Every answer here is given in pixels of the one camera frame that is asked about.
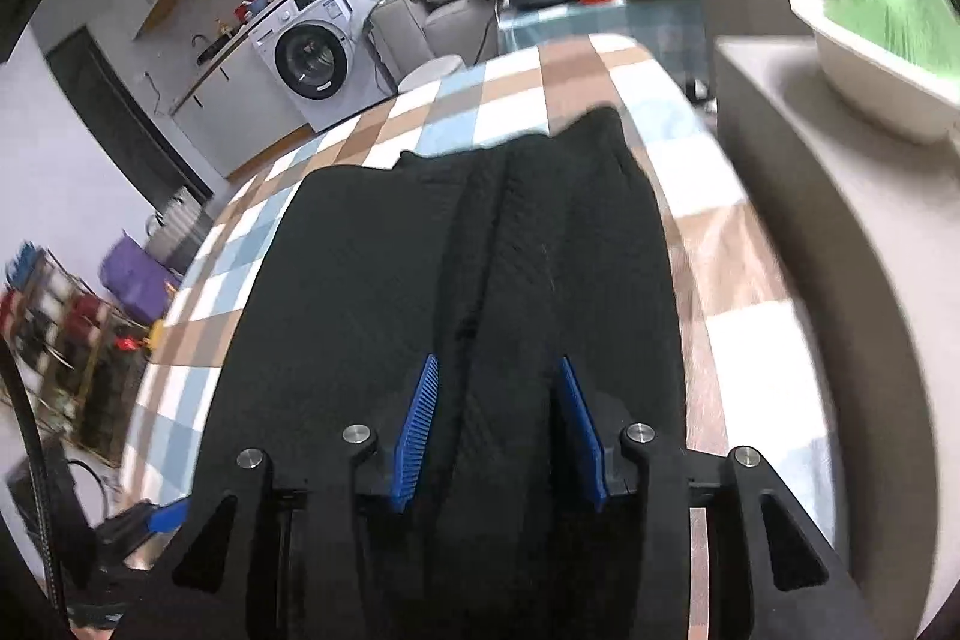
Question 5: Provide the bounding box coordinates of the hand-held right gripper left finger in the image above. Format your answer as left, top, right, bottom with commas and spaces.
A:
105, 353, 441, 640

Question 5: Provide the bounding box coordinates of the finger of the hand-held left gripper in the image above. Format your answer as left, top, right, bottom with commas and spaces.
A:
101, 497, 193, 555

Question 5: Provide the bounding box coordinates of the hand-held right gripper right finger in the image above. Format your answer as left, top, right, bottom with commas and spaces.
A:
555, 355, 878, 640

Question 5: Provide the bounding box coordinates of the black knit sweater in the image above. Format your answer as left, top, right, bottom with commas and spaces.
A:
199, 106, 687, 640

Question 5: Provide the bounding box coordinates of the checked blanket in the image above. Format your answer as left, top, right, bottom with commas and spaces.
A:
120, 32, 845, 640

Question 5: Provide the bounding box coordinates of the wooden shoe rack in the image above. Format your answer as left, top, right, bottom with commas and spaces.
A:
0, 241, 155, 465

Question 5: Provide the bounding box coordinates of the purple bag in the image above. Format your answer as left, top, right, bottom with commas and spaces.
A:
101, 235, 179, 326

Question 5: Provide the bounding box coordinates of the woven basket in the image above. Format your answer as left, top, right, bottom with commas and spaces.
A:
145, 186, 212, 275

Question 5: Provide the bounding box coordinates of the beige side cabinet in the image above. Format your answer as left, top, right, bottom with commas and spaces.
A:
711, 34, 960, 611

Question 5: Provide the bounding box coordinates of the white round stool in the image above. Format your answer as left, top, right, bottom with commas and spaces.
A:
396, 53, 466, 95

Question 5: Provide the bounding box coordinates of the white kitchen base cabinet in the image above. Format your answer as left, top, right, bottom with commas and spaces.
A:
169, 36, 312, 180

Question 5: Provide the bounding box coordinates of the white washing machine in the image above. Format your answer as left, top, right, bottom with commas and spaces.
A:
250, 0, 374, 133

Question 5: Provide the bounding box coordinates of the dark door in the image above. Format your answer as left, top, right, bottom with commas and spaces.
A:
45, 25, 215, 206

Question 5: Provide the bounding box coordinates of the grey sofa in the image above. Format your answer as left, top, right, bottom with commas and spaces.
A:
352, 0, 526, 86

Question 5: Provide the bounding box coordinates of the glass table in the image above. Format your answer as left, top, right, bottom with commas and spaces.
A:
495, 0, 710, 101

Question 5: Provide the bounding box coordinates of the white plastic basin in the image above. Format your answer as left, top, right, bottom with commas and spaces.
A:
787, 0, 960, 146

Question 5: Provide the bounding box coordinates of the black cable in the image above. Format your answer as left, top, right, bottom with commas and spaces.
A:
0, 340, 70, 615

